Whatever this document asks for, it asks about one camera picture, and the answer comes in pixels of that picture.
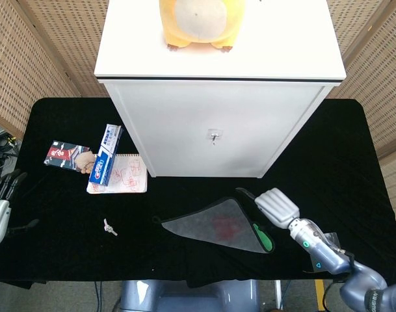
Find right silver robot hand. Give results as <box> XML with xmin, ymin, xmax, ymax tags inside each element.
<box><xmin>235</xmin><ymin>187</ymin><xmax>300</xmax><ymax>229</ymax></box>

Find grey mesh triangular pouch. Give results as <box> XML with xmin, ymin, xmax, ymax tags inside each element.
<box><xmin>152</xmin><ymin>196</ymin><xmax>276</xmax><ymax>255</ymax></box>

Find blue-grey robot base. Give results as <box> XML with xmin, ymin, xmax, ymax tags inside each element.
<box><xmin>119</xmin><ymin>279</ymin><xmax>260</xmax><ymax>312</ymax></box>

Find clear adhesive metal hook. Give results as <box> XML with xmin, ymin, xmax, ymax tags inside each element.
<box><xmin>206</xmin><ymin>127</ymin><xmax>224</xmax><ymax>146</ymax></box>

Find white cabinet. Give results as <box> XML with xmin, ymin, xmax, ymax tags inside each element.
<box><xmin>94</xmin><ymin>0</ymin><xmax>347</xmax><ymax>179</ymax></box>

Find white table leg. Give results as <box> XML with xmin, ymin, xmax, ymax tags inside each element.
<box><xmin>274</xmin><ymin>279</ymin><xmax>283</xmax><ymax>311</ymax></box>

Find dark red printed box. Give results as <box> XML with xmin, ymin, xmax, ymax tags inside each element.
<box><xmin>44</xmin><ymin>140</ymin><xmax>94</xmax><ymax>172</ymax></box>

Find yellow floor tape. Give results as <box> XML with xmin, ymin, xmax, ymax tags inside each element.
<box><xmin>314</xmin><ymin>279</ymin><xmax>326</xmax><ymax>311</ymax></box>

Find small beige plush toy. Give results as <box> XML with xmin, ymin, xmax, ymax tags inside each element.
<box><xmin>75</xmin><ymin>151</ymin><xmax>98</xmax><ymax>175</ymax></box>

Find black tablecloth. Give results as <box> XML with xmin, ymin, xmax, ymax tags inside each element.
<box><xmin>0</xmin><ymin>97</ymin><xmax>396</xmax><ymax>289</ymax></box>

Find silver keys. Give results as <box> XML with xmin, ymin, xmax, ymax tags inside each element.
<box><xmin>103</xmin><ymin>218</ymin><xmax>118</xmax><ymax>237</ymax></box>

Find blue toothpaste box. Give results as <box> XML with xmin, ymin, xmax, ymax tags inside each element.
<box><xmin>88</xmin><ymin>123</ymin><xmax>124</xmax><ymax>187</ymax></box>

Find spiral notebook with red drawings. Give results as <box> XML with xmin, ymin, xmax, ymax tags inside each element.
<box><xmin>86</xmin><ymin>153</ymin><xmax>149</xmax><ymax>195</ymax></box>

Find yellow plush toy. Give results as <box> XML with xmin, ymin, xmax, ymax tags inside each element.
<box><xmin>158</xmin><ymin>0</ymin><xmax>246</xmax><ymax>53</ymax></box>

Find black floor cable bundle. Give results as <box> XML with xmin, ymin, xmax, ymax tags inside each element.
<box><xmin>0</xmin><ymin>128</ymin><xmax>22</xmax><ymax>178</ymax></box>

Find thin blue cable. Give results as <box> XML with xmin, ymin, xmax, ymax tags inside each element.
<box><xmin>93</xmin><ymin>281</ymin><xmax>103</xmax><ymax>312</ymax></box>

